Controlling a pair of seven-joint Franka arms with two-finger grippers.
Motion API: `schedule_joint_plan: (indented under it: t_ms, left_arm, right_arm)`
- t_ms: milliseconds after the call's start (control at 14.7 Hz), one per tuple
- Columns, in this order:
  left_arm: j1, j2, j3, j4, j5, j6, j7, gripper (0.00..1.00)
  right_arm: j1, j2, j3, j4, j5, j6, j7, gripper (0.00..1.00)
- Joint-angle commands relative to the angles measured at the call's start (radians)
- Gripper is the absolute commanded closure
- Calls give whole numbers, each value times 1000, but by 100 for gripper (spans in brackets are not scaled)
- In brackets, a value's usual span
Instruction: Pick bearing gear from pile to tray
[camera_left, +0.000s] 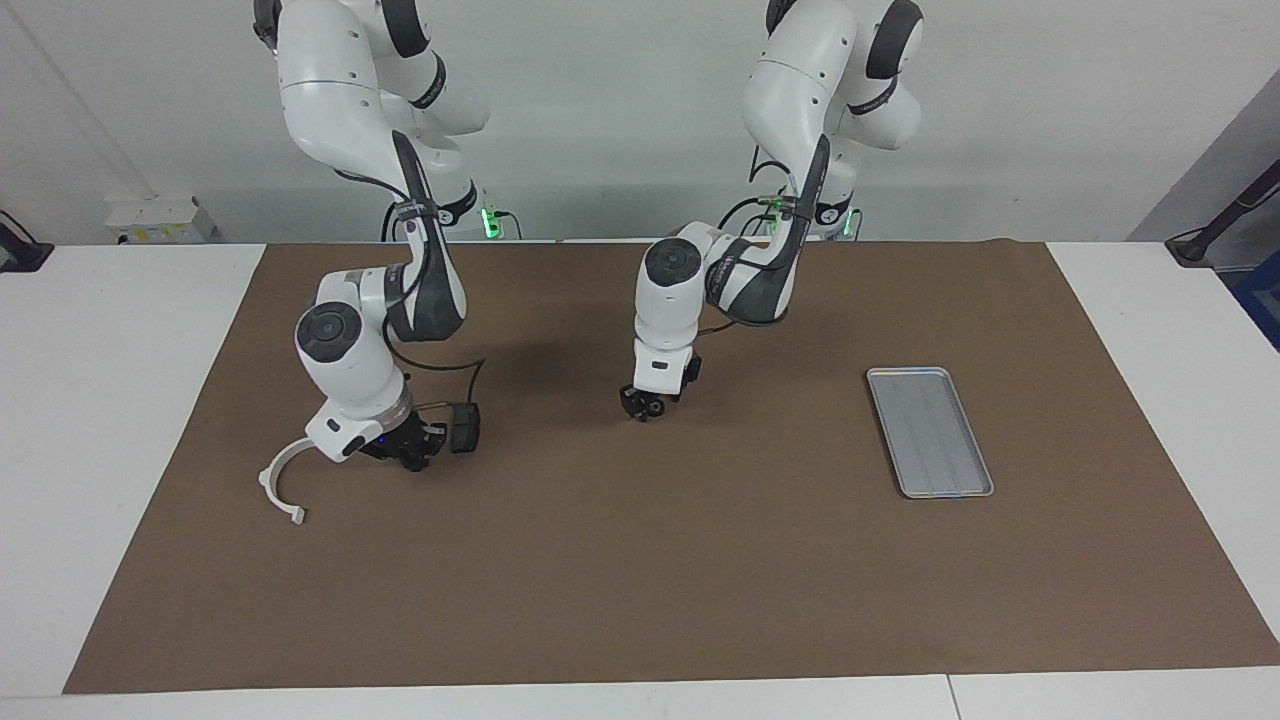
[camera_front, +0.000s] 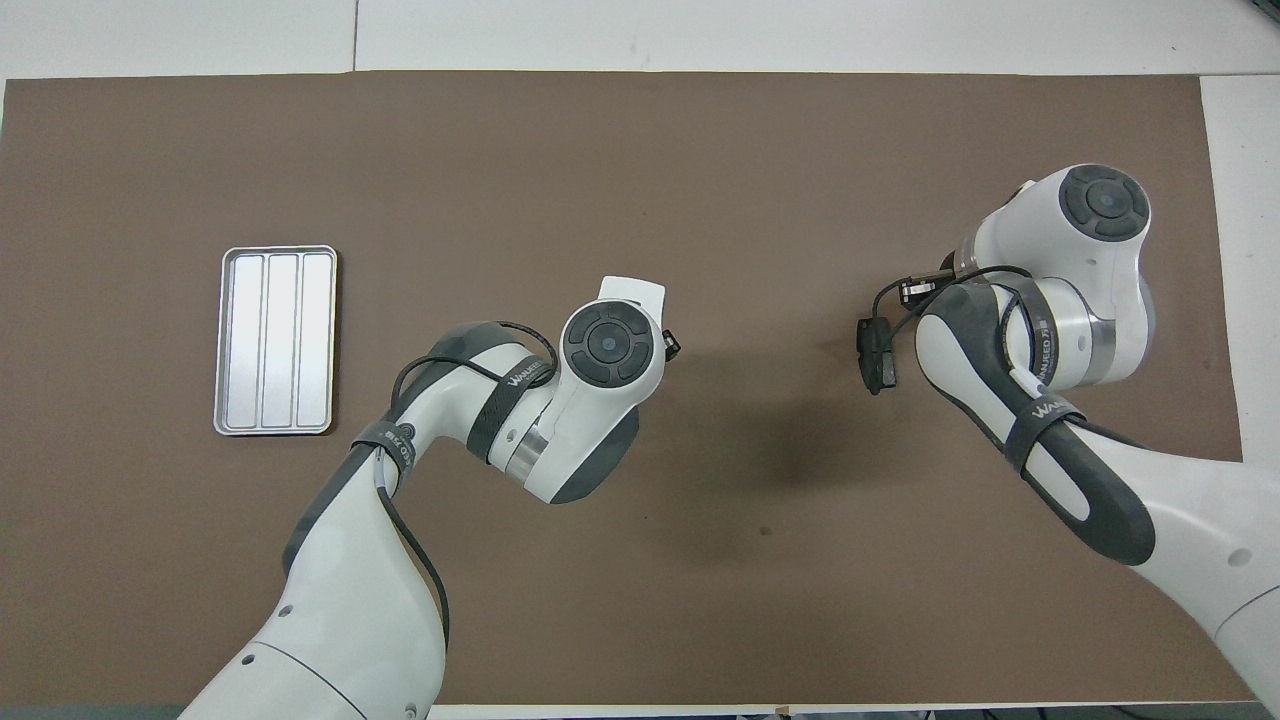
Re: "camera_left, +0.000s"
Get black left base cable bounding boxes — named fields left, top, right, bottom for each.
left=713, top=150, right=801, bottom=239

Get silver metal tray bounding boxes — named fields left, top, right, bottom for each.
left=865, top=366, right=996, bottom=500

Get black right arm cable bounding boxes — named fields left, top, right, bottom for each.
left=385, top=195, right=489, bottom=426

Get white semicircular bracket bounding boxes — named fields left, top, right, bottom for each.
left=258, top=440, right=319, bottom=527

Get black table clamp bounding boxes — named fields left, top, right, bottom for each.
left=0, top=210, right=54, bottom=274

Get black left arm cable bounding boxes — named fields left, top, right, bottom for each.
left=700, top=140, right=831, bottom=336

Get blue box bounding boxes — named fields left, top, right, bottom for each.
left=1232, top=250, right=1280, bottom=351

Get brown table mat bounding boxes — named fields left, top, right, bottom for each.
left=62, top=240, right=1280, bottom=694

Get black stand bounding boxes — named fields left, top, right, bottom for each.
left=1165, top=160, right=1280, bottom=269

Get white power box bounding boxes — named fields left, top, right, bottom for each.
left=105, top=195, right=217, bottom=245

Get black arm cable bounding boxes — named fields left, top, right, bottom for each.
left=385, top=195, right=489, bottom=426
left=700, top=140, right=831, bottom=336

